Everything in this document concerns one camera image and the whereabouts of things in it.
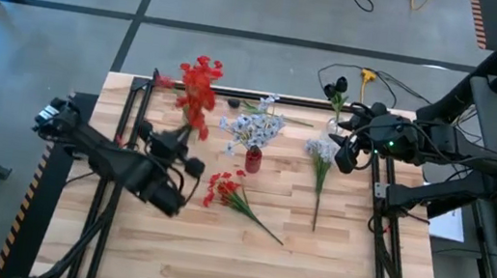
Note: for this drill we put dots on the white paper sheet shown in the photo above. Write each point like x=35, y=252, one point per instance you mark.
x=452, y=232

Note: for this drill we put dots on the black aluminium table frame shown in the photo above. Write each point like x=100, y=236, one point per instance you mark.
x=293, y=101

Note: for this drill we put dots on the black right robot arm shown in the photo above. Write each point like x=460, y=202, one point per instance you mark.
x=470, y=158

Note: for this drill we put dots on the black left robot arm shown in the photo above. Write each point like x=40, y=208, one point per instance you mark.
x=95, y=151

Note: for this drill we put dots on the red glass vase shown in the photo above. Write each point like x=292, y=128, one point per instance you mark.
x=253, y=163

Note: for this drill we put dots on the clear glass vase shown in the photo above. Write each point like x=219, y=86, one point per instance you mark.
x=332, y=127

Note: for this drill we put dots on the yellow power plug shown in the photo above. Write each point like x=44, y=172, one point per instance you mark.
x=368, y=75

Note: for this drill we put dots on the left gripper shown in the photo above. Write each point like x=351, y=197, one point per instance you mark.
x=168, y=157

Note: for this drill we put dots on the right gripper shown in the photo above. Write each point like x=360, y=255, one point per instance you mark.
x=390, y=134

